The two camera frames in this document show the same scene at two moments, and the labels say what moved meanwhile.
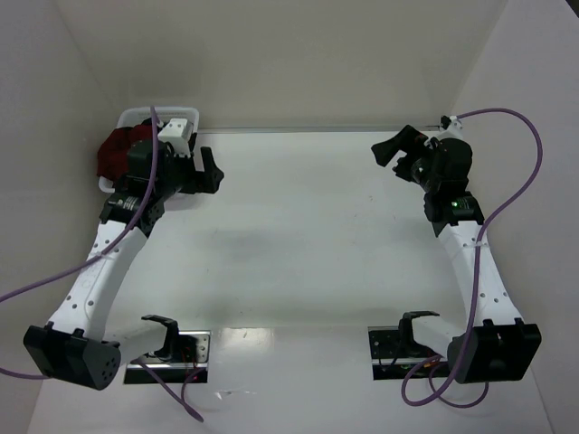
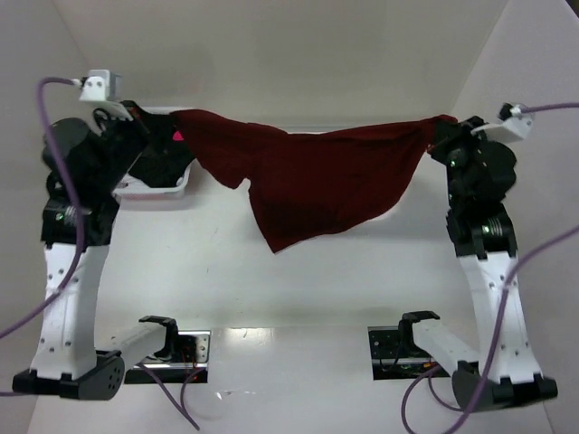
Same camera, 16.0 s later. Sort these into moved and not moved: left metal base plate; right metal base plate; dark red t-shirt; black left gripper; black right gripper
Moved: dark red t-shirt; black right gripper; black left gripper
Not moved: right metal base plate; left metal base plate
